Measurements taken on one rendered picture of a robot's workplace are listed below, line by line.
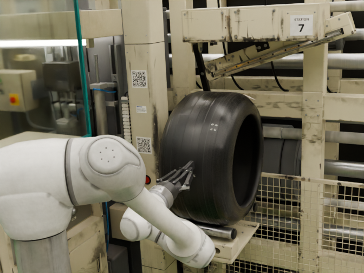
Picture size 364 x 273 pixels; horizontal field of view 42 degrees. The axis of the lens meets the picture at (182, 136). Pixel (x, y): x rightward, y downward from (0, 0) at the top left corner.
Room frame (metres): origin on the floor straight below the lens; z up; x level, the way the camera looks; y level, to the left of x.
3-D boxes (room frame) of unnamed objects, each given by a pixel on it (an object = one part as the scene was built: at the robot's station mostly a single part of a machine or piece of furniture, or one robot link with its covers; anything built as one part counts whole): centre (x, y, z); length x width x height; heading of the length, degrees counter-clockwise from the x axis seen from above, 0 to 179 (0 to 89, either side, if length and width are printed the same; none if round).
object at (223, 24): (2.14, -0.35, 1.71); 0.61 x 0.25 x 0.15; 63
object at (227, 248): (1.81, -0.03, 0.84); 0.36 x 0.09 x 0.06; 63
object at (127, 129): (2.04, 0.23, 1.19); 0.05 x 0.04 x 0.48; 153
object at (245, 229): (1.93, -0.10, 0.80); 0.37 x 0.36 x 0.02; 153
